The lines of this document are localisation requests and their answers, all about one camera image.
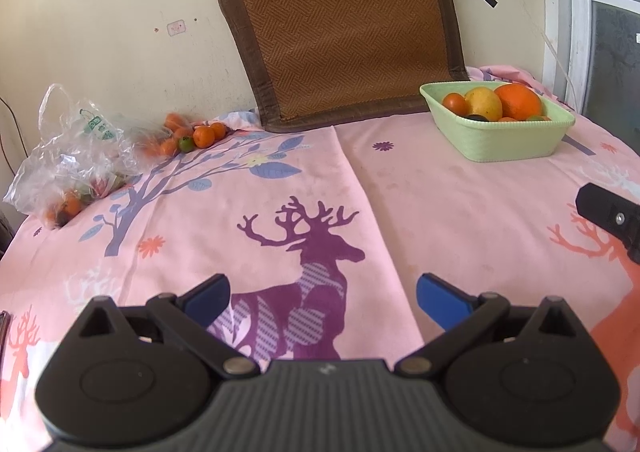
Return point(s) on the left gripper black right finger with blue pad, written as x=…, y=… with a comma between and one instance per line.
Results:
x=465, y=319

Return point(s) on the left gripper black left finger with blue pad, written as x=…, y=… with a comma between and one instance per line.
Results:
x=184, y=321

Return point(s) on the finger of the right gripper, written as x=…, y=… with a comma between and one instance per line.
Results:
x=614, y=214

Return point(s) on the small orange mandarin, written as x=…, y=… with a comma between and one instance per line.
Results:
x=456, y=103

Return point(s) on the dark purple plum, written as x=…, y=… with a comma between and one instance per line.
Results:
x=477, y=118

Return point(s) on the orange fruits pile by bag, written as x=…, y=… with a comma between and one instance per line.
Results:
x=160, y=142

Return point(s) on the light green plastic basket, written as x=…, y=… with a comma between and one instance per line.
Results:
x=485, y=142

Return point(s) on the big orange in basket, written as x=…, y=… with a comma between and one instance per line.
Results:
x=518, y=101

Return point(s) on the pink printed bedsheet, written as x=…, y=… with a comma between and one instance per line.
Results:
x=332, y=224

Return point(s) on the yellow mango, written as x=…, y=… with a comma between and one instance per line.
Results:
x=483, y=101

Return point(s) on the clear plastic bag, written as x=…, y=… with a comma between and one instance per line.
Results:
x=82, y=157

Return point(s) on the brown woven seat cushion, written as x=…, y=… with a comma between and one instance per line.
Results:
x=316, y=63

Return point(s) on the green fruit by wall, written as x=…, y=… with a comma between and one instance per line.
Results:
x=186, y=144

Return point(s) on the mandarin by wall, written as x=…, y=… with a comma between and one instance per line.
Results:
x=219, y=129
x=204, y=136

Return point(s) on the white window frame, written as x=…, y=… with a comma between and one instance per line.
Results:
x=575, y=17

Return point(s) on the wall sticker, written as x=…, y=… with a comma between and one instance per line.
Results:
x=176, y=27

